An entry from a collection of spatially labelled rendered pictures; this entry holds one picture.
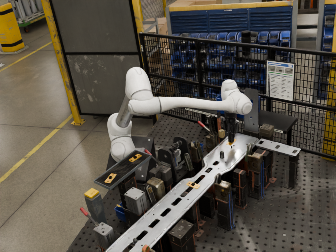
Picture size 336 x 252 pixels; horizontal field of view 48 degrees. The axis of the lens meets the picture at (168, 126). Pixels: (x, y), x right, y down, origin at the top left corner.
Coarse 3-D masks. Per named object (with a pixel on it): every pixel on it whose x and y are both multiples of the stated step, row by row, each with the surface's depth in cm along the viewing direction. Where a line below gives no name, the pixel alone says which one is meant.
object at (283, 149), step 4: (260, 140) 263; (264, 140) 263; (268, 140) 262; (256, 144) 260; (260, 144) 259; (264, 144) 258; (268, 144) 258; (272, 144) 257; (276, 144) 257; (280, 144) 256; (284, 144) 256; (264, 148) 255; (268, 148) 254; (272, 148) 253; (280, 148) 252; (284, 148) 252; (288, 148) 251; (292, 148) 250; (296, 148) 250; (276, 152) 251; (280, 152) 249; (284, 152) 248; (288, 152) 247; (296, 152) 246; (292, 156) 244
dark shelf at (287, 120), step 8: (200, 112) 308; (208, 112) 303; (216, 112) 301; (264, 112) 291; (272, 112) 290; (240, 120) 286; (264, 120) 281; (272, 120) 279; (280, 120) 278; (288, 120) 277; (296, 120) 278; (280, 128) 268; (288, 128) 268
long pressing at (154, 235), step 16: (224, 144) 265; (240, 144) 262; (208, 160) 250; (224, 160) 248; (240, 160) 247; (208, 176) 235; (176, 192) 226; (192, 192) 224; (160, 208) 215; (176, 208) 213; (144, 224) 205; (160, 224) 204; (128, 240) 197; (144, 240) 195
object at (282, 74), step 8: (272, 64) 272; (280, 64) 268; (288, 64) 264; (272, 72) 275; (280, 72) 271; (288, 72) 267; (272, 80) 278; (280, 80) 274; (288, 80) 270; (272, 88) 281; (280, 88) 277; (288, 88) 273; (272, 96) 284; (280, 96) 280; (288, 96) 276
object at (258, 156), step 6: (252, 156) 241; (258, 156) 240; (252, 162) 243; (258, 162) 240; (252, 168) 245; (258, 168) 242; (252, 174) 248; (258, 174) 245; (252, 180) 251; (258, 180) 249; (252, 186) 253; (258, 186) 250; (252, 192) 255; (258, 192) 252; (258, 198) 254
